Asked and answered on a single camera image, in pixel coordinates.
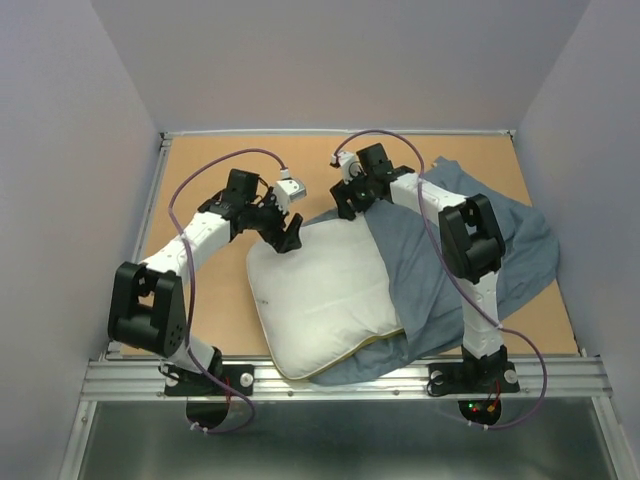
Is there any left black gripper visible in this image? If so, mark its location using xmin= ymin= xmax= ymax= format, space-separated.
xmin=244 ymin=186 xmax=301 ymax=253

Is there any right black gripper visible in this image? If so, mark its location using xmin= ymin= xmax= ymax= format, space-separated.
xmin=330 ymin=165 xmax=375 ymax=221

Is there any white pillow yellow edge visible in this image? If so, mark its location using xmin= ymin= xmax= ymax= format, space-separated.
xmin=247 ymin=217 xmax=403 ymax=381

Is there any blue grey pillowcase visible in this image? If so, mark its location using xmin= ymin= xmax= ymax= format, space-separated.
xmin=311 ymin=157 xmax=560 ymax=386

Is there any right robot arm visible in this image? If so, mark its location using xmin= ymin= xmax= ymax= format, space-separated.
xmin=330 ymin=144 xmax=509 ymax=397

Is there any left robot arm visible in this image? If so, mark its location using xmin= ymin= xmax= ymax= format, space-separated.
xmin=107 ymin=169 xmax=306 ymax=394

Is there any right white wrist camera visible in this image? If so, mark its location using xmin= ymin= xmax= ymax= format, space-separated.
xmin=330 ymin=151 xmax=361 ymax=184

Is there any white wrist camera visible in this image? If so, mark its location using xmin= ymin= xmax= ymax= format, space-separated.
xmin=330 ymin=151 xmax=361 ymax=184
xmin=273 ymin=178 xmax=307 ymax=210

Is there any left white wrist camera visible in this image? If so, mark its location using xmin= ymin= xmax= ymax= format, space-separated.
xmin=273 ymin=178 xmax=307 ymax=210

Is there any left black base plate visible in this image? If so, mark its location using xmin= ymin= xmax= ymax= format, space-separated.
xmin=158 ymin=363 xmax=254 ymax=397

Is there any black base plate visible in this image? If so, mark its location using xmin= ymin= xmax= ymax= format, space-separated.
xmin=158 ymin=363 xmax=254 ymax=397
xmin=430 ymin=361 xmax=520 ymax=396

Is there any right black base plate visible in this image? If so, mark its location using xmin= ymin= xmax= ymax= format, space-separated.
xmin=430 ymin=361 xmax=520 ymax=396

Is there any aluminium front rail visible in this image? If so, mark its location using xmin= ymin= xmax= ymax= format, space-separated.
xmin=80 ymin=356 xmax=613 ymax=403

